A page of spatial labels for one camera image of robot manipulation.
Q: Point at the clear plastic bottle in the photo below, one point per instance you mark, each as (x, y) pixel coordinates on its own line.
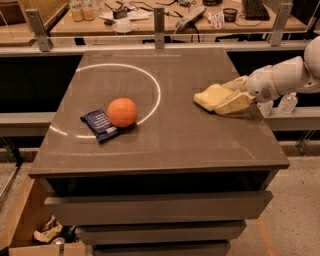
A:
(288, 103)
(265, 108)

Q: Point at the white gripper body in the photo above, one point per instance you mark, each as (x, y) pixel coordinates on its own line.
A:
(261, 84)

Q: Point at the wooden background desk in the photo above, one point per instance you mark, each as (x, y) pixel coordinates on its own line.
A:
(66, 27)

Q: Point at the metal rail post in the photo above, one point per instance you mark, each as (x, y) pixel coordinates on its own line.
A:
(283, 14)
(41, 35)
(159, 35)

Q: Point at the crumpled snack bag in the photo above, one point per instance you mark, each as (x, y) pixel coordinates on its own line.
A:
(49, 231)

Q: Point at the metal rail post right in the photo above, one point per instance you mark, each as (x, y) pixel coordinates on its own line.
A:
(283, 14)

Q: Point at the orange fruit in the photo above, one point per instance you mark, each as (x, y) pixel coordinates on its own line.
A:
(122, 112)

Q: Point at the metal rail post middle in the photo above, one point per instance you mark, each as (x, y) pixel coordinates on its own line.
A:
(159, 35)

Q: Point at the black cup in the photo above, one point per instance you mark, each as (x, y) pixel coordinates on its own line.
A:
(230, 14)

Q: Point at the glass jar left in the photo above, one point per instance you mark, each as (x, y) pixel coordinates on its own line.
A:
(76, 11)

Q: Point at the black keyboard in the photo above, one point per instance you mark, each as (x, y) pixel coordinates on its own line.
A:
(255, 10)

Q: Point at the white bowl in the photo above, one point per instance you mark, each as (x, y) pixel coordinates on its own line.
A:
(123, 27)

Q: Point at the glass jar right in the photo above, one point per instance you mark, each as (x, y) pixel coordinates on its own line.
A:
(87, 10)

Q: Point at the white patterned cup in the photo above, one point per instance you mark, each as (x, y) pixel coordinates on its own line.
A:
(216, 20)

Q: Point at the glass jar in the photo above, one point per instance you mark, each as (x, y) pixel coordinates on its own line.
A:
(76, 11)
(87, 10)

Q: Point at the yellow sponge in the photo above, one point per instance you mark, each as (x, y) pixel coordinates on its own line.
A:
(212, 96)

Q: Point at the clear plastic bottle right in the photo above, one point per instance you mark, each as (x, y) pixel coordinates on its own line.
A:
(288, 103)

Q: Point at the blue rxbar wrapper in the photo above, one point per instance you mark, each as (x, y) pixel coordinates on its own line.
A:
(100, 125)

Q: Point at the clear plastic bottle left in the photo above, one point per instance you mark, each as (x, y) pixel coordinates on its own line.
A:
(265, 108)

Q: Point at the cardboard box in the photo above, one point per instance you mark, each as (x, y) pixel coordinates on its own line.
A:
(27, 215)

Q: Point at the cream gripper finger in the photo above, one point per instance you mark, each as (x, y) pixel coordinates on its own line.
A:
(237, 84)
(236, 102)

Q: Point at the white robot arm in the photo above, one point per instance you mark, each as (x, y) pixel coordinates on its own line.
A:
(296, 75)

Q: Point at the grey drawer cabinet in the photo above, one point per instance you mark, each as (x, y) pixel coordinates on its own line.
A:
(179, 181)

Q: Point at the grey power strip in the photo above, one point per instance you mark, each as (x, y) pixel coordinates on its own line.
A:
(190, 17)

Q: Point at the metal rail post left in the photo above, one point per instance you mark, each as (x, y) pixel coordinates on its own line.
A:
(41, 35)

